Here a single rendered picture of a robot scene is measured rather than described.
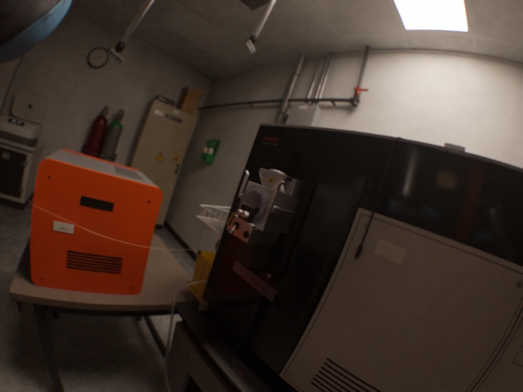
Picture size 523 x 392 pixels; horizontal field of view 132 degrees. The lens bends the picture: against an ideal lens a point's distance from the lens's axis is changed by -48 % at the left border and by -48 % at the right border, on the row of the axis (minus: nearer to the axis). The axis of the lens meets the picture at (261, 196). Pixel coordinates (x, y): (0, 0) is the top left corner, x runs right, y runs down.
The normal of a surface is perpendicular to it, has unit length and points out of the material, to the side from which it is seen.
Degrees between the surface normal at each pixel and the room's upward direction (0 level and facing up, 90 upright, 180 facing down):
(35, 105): 105
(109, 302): 0
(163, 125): 90
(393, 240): 90
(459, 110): 90
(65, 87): 90
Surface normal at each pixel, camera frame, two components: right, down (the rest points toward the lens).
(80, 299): 0.33, -0.94
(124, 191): 0.65, 0.26
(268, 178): -0.69, -0.20
